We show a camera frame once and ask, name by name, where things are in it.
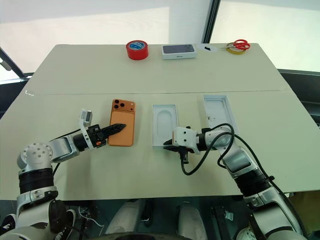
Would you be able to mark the white robot leg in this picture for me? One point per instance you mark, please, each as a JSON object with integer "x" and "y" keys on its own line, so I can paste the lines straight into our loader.
{"x": 192, "y": 217}
{"x": 126, "y": 217}

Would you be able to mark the white phone box base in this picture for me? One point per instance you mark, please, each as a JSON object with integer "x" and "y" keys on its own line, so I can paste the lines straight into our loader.
{"x": 165, "y": 123}

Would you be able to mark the black window frame post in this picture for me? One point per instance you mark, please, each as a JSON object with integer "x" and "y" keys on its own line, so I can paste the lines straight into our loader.
{"x": 212, "y": 20}

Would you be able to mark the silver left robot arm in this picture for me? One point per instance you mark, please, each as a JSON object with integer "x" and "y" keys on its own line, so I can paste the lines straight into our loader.
{"x": 37, "y": 155}

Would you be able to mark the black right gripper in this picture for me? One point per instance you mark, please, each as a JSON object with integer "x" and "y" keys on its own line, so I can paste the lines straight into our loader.
{"x": 183, "y": 153}

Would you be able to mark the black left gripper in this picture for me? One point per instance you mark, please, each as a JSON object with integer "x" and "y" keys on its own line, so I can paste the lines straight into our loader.
{"x": 94, "y": 136}

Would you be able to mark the white phone box lid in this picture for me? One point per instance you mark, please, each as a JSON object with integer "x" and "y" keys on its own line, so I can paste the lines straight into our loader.
{"x": 220, "y": 112}

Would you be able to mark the orange phone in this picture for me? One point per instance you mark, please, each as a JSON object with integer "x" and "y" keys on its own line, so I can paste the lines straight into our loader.
{"x": 122, "y": 125}

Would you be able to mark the dark rounded robot torso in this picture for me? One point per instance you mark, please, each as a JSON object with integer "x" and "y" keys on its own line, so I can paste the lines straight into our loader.
{"x": 135, "y": 236}

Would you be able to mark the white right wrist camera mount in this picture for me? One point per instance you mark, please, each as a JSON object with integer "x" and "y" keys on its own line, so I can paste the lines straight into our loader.
{"x": 185, "y": 138}

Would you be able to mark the brown cardboard box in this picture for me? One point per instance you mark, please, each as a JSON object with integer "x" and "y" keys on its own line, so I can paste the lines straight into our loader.
{"x": 303, "y": 208}

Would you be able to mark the closed white phone box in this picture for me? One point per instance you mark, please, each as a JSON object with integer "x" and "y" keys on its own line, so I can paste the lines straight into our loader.
{"x": 179, "y": 51}

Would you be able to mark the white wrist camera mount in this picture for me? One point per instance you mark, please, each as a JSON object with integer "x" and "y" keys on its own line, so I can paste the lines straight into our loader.
{"x": 185, "y": 138}
{"x": 85, "y": 120}

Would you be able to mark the black and white sneaker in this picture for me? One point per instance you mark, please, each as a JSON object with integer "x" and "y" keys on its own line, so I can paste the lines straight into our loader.
{"x": 65, "y": 225}
{"x": 7, "y": 221}

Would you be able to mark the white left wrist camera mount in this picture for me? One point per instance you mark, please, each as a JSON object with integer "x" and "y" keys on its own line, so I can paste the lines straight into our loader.
{"x": 85, "y": 120}

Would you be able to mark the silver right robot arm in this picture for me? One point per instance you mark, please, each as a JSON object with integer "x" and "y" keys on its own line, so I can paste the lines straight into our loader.
{"x": 242, "y": 160}

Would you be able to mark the white disc with black mark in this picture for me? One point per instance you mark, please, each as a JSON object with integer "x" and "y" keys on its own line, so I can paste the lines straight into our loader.
{"x": 206, "y": 47}

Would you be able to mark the red tape roll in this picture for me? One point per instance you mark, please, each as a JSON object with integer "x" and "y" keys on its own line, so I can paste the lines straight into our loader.
{"x": 137, "y": 50}

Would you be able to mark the yellow tape roll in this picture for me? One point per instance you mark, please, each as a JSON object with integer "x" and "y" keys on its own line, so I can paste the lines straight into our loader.
{"x": 237, "y": 50}

